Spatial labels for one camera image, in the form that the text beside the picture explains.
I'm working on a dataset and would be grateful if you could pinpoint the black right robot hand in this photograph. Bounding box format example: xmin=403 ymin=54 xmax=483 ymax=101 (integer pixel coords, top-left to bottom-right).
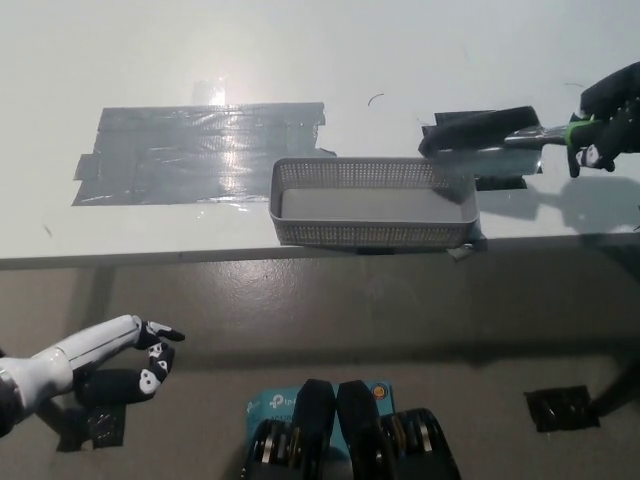
xmin=567 ymin=59 xmax=640 ymax=179

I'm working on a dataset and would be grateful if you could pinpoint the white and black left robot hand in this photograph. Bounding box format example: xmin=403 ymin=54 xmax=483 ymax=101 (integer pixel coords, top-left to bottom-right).
xmin=0 ymin=313 xmax=186 ymax=404

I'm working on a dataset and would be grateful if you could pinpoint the silver trowel with green-black handle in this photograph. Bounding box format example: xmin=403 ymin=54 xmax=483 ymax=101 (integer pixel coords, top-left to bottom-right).
xmin=417 ymin=104 xmax=601 ymax=176

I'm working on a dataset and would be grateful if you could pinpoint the black tape patch on desk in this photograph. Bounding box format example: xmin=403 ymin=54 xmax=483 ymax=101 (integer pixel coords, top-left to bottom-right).
xmin=422 ymin=112 xmax=544 ymax=191

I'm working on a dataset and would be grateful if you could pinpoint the black floor tape patch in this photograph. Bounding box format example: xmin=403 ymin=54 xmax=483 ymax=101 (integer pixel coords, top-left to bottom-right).
xmin=54 ymin=404 xmax=126 ymax=453
xmin=523 ymin=384 xmax=601 ymax=434

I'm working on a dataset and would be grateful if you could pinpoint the teal tp-link box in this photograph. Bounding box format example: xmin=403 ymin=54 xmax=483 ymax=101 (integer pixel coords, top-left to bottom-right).
xmin=245 ymin=382 xmax=394 ymax=456

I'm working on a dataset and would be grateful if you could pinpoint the small grey tape piece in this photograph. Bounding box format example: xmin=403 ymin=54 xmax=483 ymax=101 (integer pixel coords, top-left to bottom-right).
xmin=447 ymin=232 xmax=489 ymax=264

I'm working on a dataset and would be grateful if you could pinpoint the grey perforated plastic basket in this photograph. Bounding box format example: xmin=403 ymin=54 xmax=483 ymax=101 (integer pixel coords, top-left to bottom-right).
xmin=268 ymin=157 xmax=480 ymax=249

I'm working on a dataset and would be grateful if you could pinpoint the black table leg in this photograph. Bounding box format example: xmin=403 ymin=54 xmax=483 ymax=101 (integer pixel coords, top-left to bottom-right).
xmin=592 ymin=349 xmax=640 ymax=419

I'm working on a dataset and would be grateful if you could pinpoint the large grey duct tape patch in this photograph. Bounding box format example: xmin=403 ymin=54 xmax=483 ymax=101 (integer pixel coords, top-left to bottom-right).
xmin=70 ymin=102 xmax=337 ymax=207

